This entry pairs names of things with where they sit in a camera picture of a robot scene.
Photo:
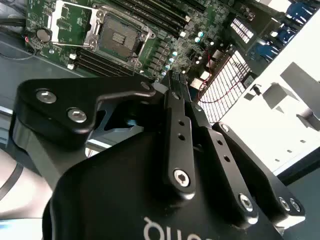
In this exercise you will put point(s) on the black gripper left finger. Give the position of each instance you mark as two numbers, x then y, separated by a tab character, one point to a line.
112	86

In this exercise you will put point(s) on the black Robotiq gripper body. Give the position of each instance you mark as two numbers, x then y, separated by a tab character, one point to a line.
112	200

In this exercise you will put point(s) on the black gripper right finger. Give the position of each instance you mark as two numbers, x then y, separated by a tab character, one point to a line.
232	180

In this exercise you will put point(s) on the thin metal locking lever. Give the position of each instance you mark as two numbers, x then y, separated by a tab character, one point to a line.
143	42

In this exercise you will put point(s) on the metal socket cover frame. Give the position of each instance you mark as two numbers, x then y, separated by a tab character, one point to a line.
55	25

